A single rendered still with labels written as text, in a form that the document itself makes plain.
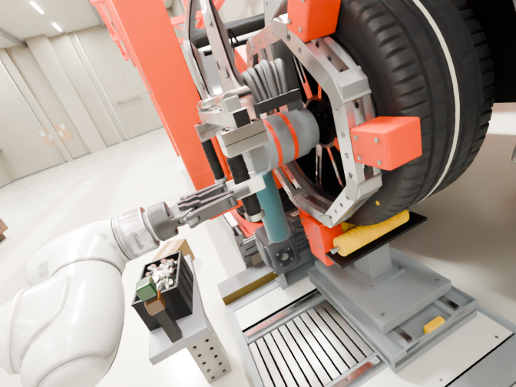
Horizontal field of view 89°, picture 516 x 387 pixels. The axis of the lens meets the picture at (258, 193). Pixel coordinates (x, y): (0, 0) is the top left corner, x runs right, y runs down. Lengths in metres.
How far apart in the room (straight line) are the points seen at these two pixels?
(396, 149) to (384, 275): 0.71
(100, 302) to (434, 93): 0.63
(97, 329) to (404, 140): 0.52
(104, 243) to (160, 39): 0.80
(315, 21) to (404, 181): 0.36
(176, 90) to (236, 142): 0.63
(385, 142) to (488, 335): 0.86
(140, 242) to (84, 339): 0.19
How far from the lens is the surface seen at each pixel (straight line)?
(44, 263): 0.57
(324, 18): 0.60
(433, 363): 1.12
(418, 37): 0.61
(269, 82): 0.54
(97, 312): 0.43
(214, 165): 0.87
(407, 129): 0.51
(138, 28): 1.14
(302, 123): 0.72
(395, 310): 1.04
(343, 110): 0.54
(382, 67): 0.57
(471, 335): 1.20
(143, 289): 0.74
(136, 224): 0.52
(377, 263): 1.09
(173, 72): 1.12
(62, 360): 0.41
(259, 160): 0.68
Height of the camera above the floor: 1.02
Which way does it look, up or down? 23 degrees down
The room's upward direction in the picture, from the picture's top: 19 degrees counter-clockwise
